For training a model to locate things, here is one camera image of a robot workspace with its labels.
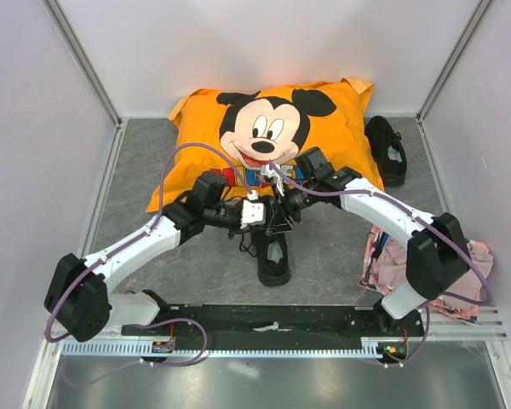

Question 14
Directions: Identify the right aluminium frame post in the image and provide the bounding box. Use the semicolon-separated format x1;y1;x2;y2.
416;0;494;124

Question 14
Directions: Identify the orange Mickey Mouse pillow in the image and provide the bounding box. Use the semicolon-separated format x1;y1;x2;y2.
146;78;383;212

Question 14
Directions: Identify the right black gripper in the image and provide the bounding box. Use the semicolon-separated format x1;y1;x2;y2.
266;179;319;236

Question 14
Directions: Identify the grey slotted cable duct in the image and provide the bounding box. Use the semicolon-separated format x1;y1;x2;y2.
60;338;384;359

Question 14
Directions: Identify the white tape scrap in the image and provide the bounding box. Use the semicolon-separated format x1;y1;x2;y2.
253;321;292;333

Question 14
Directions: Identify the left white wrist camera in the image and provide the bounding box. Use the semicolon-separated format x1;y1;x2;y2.
241;191;266;228

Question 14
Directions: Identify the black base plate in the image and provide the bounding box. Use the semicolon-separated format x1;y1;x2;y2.
121;302;425;351

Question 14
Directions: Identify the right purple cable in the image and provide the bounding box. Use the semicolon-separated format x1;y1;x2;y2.
268;159;493;306

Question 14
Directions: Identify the pink crumpled cloth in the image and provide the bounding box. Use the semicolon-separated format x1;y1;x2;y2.
359;225;494;323

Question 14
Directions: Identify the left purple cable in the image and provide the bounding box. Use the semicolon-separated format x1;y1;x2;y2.
44;141;256;387

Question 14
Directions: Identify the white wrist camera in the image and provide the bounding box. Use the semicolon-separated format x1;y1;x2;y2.
260;162;284;197
241;191;266;228

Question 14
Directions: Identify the left aluminium frame post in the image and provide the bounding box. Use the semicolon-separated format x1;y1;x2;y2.
42;0;122;129

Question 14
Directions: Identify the aluminium frame post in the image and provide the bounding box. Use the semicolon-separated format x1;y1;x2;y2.
42;0;122;129
416;0;494;124

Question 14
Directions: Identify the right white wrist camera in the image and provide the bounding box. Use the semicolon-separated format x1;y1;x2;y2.
260;162;284;197

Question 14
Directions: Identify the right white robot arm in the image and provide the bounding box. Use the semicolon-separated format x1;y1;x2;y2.
261;148;473;336

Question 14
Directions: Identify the black sneaker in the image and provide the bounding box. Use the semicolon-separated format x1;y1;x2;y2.
365;116;407;187
227;199;292;287

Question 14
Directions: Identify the purple cable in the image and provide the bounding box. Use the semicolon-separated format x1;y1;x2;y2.
268;159;493;306
44;141;256;387

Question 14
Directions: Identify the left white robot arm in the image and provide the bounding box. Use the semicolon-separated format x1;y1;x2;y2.
43;171;249;342

